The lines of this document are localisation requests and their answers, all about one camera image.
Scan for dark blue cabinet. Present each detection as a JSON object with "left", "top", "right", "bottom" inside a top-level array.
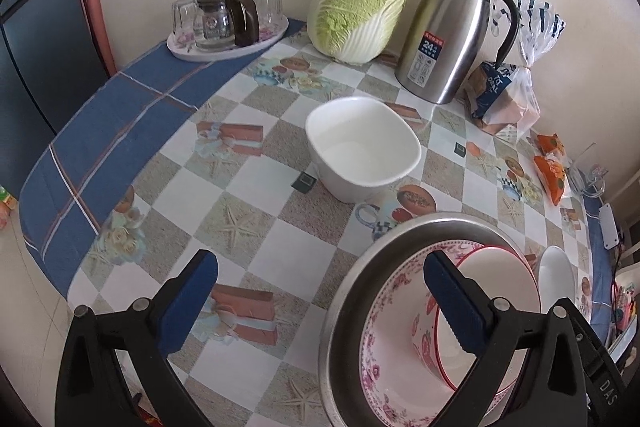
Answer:
[{"left": 0, "top": 0, "right": 111, "bottom": 198}]

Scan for orange snack packet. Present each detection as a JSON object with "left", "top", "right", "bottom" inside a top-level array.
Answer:
[
  {"left": 532, "top": 154, "right": 573, "bottom": 206},
  {"left": 535, "top": 133, "right": 566, "bottom": 155}
]

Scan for printed checked tablecloth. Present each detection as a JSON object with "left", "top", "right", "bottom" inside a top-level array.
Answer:
[{"left": 67, "top": 34, "right": 593, "bottom": 427}]

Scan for pink pole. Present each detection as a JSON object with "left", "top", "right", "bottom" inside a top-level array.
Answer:
[{"left": 80, "top": 0, "right": 118, "bottom": 75}]

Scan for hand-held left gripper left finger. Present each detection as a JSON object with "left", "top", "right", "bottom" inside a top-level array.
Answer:
[{"left": 54, "top": 249, "right": 219, "bottom": 427}]

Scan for pink floral bowl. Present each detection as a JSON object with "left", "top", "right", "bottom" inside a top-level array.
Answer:
[{"left": 360, "top": 241, "right": 541, "bottom": 427}]

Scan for bagged sliced bread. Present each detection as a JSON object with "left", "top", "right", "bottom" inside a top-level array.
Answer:
[{"left": 462, "top": 0, "right": 568, "bottom": 138}]

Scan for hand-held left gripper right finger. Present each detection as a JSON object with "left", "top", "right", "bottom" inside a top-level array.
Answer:
[{"left": 422, "top": 251, "right": 591, "bottom": 427}]

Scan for colourful packet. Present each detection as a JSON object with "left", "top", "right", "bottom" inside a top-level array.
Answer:
[{"left": 0, "top": 184, "right": 21, "bottom": 228}]

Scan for white power strip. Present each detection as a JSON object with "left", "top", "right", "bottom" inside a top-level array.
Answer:
[{"left": 597, "top": 203, "right": 618, "bottom": 250}]

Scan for white floral tray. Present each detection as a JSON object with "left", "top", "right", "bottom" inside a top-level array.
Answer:
[{"left": 166, "top": 14, "right": 290, "bottom": 62}]

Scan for steel thermos jug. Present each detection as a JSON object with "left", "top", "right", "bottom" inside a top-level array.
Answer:
[{"left": 395, "top": 0, "right": 521, "bottom": 105}]

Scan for small white plate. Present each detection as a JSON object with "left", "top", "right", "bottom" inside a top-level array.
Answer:
[{"left": 537, "top": 246, "right": 577, "bottom": 313}]

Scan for clear glass cup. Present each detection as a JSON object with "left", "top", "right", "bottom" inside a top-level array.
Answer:
[{"left": 567, "top": 142, "right": 608, "bottom": 198}]

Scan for large steel basin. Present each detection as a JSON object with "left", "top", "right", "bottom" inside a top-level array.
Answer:
[{"left": 317, "top": 212, "right": 541, "bottom": 427}]

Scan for napa cabbage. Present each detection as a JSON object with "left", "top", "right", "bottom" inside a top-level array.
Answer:
[{"left": 306, "top": 0, "right": 411, "bottom": 65}]

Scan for white square bowl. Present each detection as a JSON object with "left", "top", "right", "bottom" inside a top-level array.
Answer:
[{"left": 305, "top": 96, "right": 422, "bottom": 204}]

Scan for blue plaid tablecloth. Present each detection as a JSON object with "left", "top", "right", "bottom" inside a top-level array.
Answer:
[{"left": 19, "top": 19, "right": 308, "bottom": 295}]

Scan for strawberry print bowl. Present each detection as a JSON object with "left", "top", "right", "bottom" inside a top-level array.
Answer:
[{"left": 410, "top": 246, "right": 542, "bottom": 393}]

